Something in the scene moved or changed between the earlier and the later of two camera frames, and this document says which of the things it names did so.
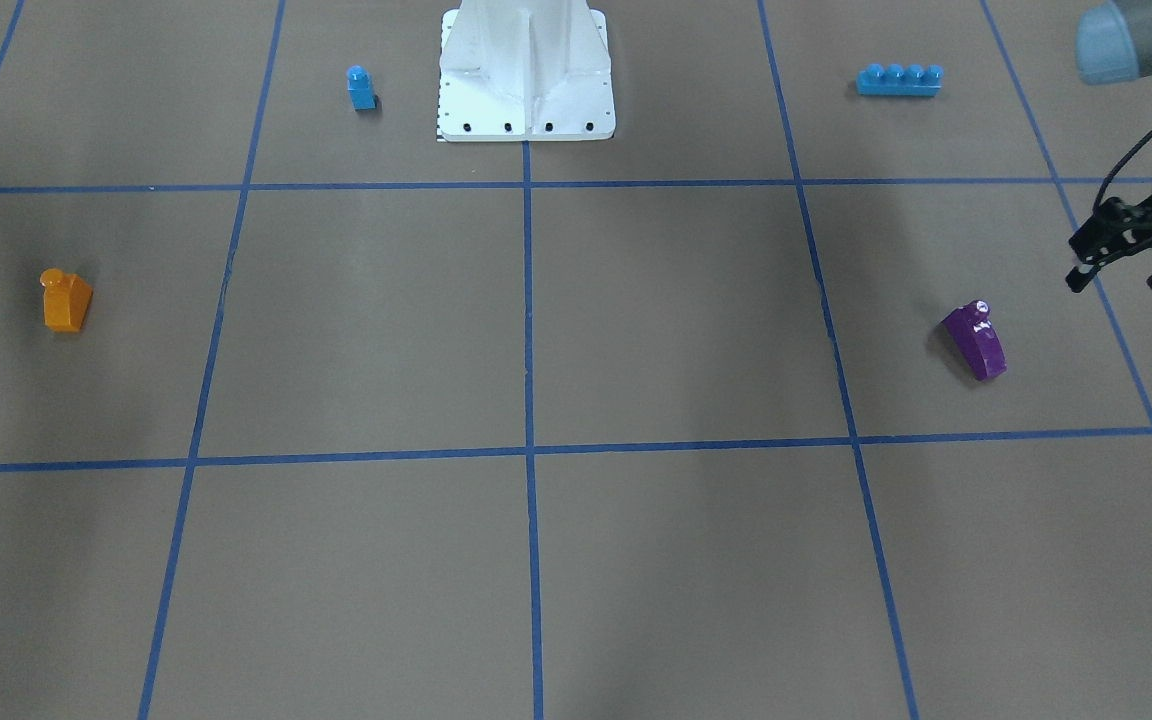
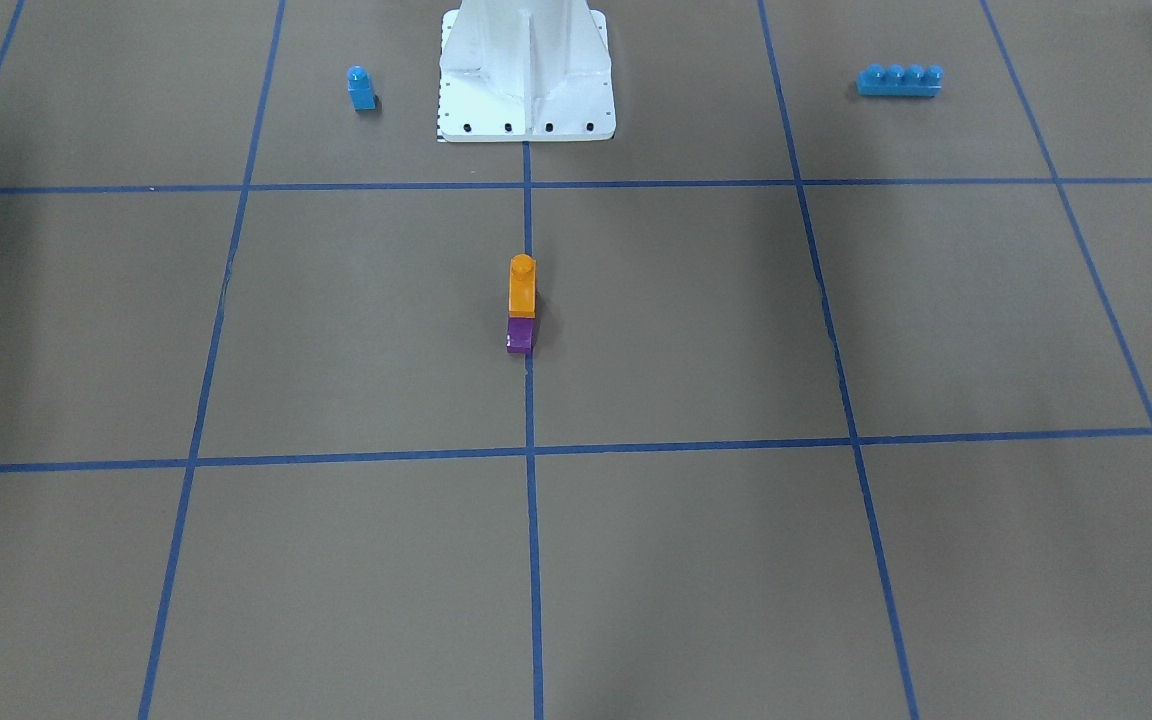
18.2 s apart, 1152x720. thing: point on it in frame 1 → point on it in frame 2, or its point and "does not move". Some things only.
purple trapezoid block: (971, 326) → (519, 335)
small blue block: (359, 84) does not move
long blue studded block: (894, 80) does not move
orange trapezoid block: (65, 300) → (522, 286)
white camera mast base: (525, 71) does not move
